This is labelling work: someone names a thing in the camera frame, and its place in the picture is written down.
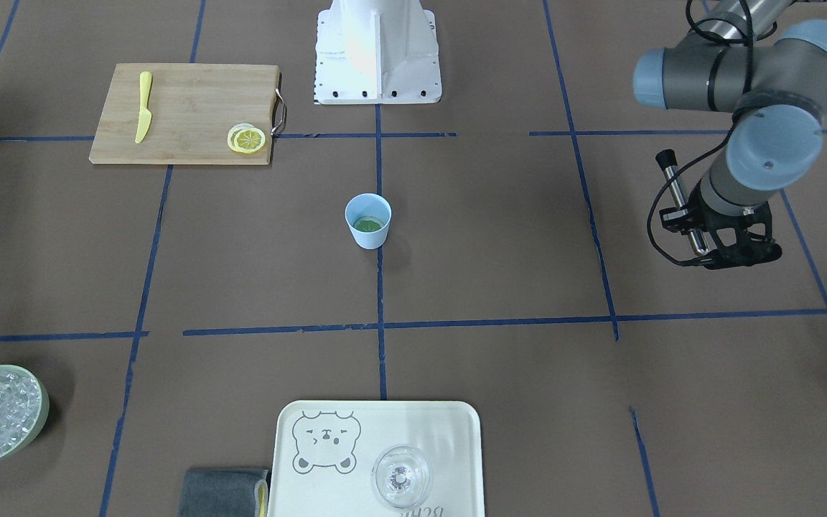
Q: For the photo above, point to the light blue plastic cup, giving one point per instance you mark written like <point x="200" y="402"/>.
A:
<point x="369" y="204"/>

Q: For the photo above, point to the clear wine glass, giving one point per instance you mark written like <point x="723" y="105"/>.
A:
<point x="402" y="477"/>

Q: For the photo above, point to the bamboo cutting board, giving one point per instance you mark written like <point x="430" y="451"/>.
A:
<point x="193" y="107"/>

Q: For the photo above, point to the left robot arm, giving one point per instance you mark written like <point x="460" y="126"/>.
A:
<point x="777" y="100"/>

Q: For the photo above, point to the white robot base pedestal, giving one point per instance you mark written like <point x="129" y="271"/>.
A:
<point x="377" y="53"/>

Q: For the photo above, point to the yellow plastic knife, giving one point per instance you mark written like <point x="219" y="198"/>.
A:
<point x="144" y="115"/>

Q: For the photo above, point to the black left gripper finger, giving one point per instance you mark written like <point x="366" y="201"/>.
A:
<point x="688" y="218"/>

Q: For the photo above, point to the cream bear serving tray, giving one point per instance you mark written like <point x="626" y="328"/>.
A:
<point x="325" y="450"/>

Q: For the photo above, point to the steel muddler with black tip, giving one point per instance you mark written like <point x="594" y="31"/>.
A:
<point x="667" y="162"/>

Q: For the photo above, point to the grey folded cloth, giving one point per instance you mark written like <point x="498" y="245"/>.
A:
<point x="224" y="492"/>

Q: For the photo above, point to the lemon slice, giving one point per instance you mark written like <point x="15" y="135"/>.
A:
<point x="367" y="224"/>
<point x="245" y="138"/>

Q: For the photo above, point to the lemon slice on board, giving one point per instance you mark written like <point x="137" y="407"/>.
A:
<point x="245" y="138"/>

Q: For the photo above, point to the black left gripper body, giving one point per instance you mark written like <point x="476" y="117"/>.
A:
<point x="706" y="216"/>

